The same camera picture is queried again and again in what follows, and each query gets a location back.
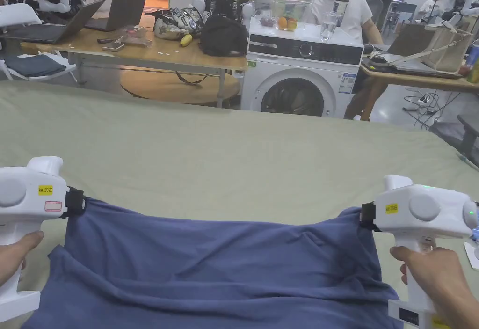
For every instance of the white washing machine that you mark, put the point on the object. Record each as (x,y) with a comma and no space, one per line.
(299,70)

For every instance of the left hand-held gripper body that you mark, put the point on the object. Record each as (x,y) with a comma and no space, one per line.
(22,198)

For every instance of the bed with pale green sheet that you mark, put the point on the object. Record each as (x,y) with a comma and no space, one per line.
(224,164)

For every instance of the person's right hand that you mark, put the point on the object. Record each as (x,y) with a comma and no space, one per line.
(445,284)

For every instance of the dark blue shirt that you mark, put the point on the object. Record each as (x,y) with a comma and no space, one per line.
(209,269)

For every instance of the black and white robot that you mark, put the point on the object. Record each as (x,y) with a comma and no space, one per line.
(224,3)

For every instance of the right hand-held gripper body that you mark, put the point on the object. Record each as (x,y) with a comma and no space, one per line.
(423,209)

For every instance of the person's left hand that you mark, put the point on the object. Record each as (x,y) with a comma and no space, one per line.
(15,254)

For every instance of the white card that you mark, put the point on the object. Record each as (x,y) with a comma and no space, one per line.
(472,254)

